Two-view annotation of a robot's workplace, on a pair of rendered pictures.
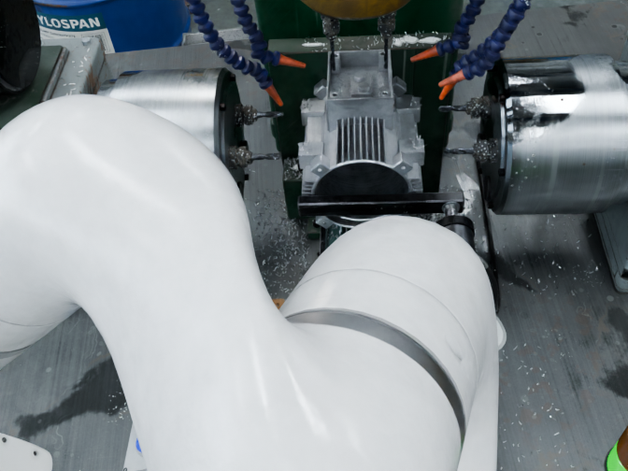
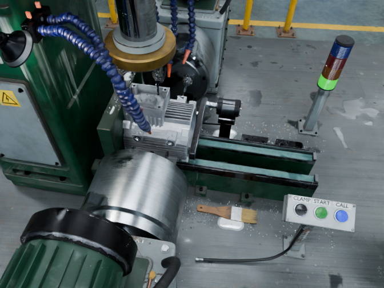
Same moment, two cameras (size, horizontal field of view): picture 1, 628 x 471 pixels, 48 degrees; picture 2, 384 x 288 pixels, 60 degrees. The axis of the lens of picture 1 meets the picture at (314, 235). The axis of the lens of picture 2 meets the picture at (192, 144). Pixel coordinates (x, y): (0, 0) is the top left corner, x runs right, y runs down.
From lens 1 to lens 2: 96 cm
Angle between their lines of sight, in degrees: 52
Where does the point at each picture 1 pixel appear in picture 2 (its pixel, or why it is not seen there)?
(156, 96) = (137, 182)
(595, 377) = (251, 110)
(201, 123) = (163, 164)
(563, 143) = (206, 52)
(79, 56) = not seen: hidden behind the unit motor
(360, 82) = (146, 100)
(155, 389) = not seen: outside the picture
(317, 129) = (154, 133)
